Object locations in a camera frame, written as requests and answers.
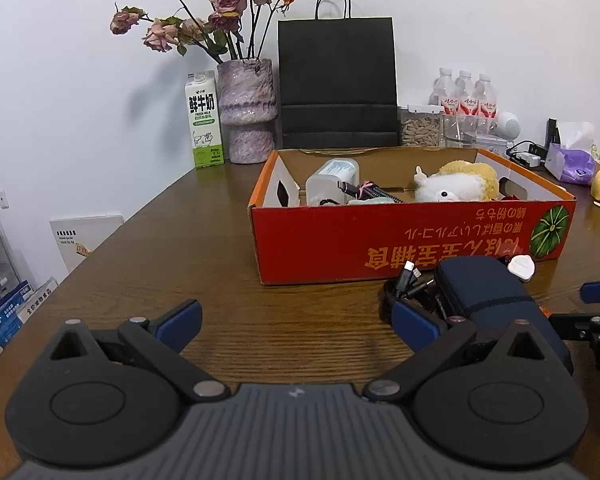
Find water bottle red label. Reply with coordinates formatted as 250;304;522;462
429;67;457;115
455;70;478;136
475;74;498;134

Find middle water bottle red label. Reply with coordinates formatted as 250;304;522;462
455;70;478;136

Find white power strip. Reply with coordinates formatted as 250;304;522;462
506;141;547;170

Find black cable bundle pink tie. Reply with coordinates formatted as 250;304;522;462
337;181;403;205

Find red cardboard pumpkin box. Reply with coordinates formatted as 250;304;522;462
248;148;577;285

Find translucent plastic container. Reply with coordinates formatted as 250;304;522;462
306;158;360;206

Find white booklet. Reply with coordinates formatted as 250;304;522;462
50;214;124;273

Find green white milk carton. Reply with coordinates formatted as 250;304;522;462
184;70;224;169

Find navy blue pouch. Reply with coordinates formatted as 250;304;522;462
434;256;573;374

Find black paper shopping bag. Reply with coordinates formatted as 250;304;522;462
278;0;400;148

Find white yellow plush toy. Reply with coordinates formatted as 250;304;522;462
414;160;500;203

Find clear jar with seeds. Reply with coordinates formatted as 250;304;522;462
399;104;443;148

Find left water bottle red label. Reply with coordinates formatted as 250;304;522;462
429;67;457;115

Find purple ceramic vase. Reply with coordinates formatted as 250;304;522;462
218;58;278;165

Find black usb cables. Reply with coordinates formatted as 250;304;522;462
378;260;447;322

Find blue white leaflet stack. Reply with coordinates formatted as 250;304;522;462
0;278;58;348

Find right water bottle red label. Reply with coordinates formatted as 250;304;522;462
475;74;498;134

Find purple tissue pack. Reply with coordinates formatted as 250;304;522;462
544;118;596;185

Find dried pink rose bouquet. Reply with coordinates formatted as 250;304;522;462
109;0;297;64

